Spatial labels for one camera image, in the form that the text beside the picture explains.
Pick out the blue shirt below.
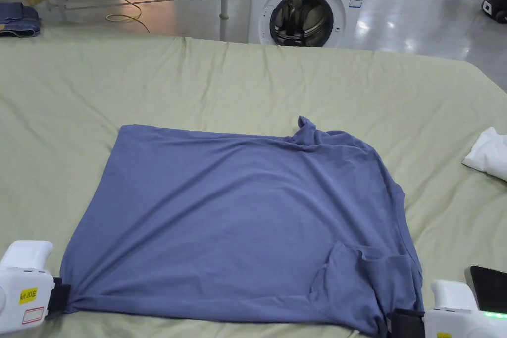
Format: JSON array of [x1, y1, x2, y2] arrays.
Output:
[[59, 115, 427, 338]]

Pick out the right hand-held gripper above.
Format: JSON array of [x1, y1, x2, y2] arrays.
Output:
[[386, 279, 507, 338]]

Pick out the yellow cable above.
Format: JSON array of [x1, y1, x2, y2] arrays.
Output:
[[105, 0, 152, 34]]

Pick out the black phone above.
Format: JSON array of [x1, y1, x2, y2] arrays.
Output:
[[464, 264, 507, 312]]

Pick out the white cloth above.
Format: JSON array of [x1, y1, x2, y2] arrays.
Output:
[[461, 126, 507, 183]]

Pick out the bed with pale green sheet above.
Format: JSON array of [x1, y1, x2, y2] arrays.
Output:
[[0, 24, 507, 338]]

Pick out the white washing machine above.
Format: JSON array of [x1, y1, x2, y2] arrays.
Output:
[[247, 0, 375, 48]]

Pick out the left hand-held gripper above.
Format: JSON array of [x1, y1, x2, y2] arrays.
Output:
[[0, 239, 73, 329]]

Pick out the folded dark blue jeans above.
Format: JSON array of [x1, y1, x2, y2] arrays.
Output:
[[0, 1, 42, 39]]

